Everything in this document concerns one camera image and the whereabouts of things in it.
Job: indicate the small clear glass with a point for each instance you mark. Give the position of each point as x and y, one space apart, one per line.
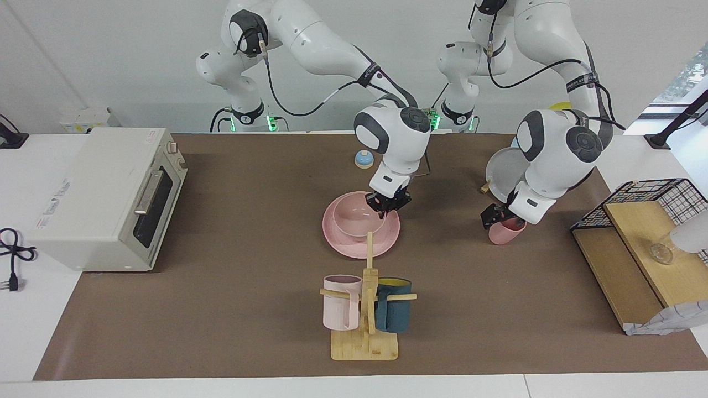
661 254

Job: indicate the yellow round plate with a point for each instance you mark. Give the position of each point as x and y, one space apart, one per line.
558 105

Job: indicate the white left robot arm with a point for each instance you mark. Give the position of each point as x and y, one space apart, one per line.
553 160

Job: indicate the wooden plate rack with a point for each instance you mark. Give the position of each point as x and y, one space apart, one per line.
485 188

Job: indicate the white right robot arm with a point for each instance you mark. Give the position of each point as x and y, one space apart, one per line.
310 38

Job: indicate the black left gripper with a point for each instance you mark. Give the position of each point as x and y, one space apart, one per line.
508 205

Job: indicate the wooden mug tree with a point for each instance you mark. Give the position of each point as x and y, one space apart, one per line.
365 345

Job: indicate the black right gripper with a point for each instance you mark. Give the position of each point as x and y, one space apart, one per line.
394 198

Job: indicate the pink tumbler cup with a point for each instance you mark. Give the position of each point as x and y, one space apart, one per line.
504 235

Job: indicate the pink bowl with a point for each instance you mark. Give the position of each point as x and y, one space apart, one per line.
354 218

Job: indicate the pale pink mug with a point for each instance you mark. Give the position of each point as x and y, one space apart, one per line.
337 312

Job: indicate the grey round plate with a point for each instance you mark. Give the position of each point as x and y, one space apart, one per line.
506 171

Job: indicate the dark teal mug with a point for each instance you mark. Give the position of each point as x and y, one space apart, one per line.
394 312

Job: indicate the brown table mat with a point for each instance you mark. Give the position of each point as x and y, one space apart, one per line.
249 309

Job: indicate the blue call bell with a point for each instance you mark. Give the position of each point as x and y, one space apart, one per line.
363 160

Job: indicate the pink round plate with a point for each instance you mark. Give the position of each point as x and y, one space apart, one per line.
354 246

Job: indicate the beige toaster oven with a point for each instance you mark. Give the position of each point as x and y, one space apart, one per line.
88 193

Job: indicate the black stand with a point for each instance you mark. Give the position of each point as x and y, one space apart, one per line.
14 141
661 138

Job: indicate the marble pattern sheet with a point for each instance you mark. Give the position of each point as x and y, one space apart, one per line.
669 320

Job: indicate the window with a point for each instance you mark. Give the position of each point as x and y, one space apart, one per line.
686 77

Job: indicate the white box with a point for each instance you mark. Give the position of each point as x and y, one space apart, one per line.
88 119

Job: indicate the white frosted object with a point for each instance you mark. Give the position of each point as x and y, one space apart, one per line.
691 232

